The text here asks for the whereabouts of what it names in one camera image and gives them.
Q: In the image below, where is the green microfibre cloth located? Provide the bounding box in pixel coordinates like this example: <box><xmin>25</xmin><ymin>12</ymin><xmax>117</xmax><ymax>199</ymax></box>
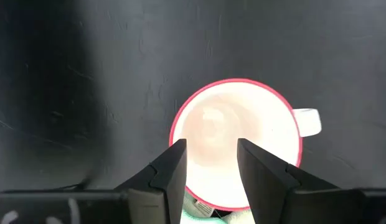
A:
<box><xmin>180</xmin><ymin>191</ymin><xmax>256</xmax><ymax>224</ymax></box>

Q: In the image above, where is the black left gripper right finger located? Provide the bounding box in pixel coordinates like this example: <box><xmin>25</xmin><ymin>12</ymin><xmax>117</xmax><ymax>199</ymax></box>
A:
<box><xmin>237</xmin><ymin>138</ymin><xmax>340</xmax><ymax>224</ymax></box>

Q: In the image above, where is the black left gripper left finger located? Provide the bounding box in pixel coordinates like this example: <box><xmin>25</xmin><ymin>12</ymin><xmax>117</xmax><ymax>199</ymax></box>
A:
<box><xmin>115</xmin><ymin>138</ymin><xmax>187</xmax><ymax>224</ymax></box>

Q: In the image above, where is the grey white patterned mug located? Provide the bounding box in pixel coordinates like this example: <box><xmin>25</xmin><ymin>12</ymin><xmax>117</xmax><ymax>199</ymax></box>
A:
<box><xmin>169</xmin><ymin>78</ymin><xmax>322</xmax><ymax>212</ymax></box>

